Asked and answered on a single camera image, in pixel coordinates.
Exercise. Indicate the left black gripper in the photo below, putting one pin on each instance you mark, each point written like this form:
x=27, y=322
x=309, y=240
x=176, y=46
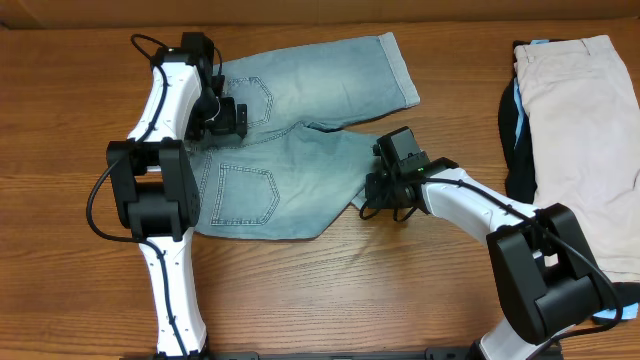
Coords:
x=232, y=120

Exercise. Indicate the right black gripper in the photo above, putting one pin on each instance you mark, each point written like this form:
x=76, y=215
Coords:
x=377, y=190

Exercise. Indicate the light blue denim shorts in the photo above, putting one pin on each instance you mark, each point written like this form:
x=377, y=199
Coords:
x=300, y=164

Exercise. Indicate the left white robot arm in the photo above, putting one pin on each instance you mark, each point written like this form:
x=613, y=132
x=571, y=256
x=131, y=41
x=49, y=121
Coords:
x=154, y=186

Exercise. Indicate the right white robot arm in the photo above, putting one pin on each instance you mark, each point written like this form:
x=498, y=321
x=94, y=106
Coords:
x=549, y=285

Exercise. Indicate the black garment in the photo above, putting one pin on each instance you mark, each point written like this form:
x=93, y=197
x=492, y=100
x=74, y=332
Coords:
x=520, y=145

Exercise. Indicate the beige shorts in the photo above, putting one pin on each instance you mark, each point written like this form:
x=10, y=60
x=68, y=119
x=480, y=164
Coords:
x=585, y=150

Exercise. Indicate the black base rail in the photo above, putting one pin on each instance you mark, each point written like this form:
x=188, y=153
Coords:
x=345, y=355

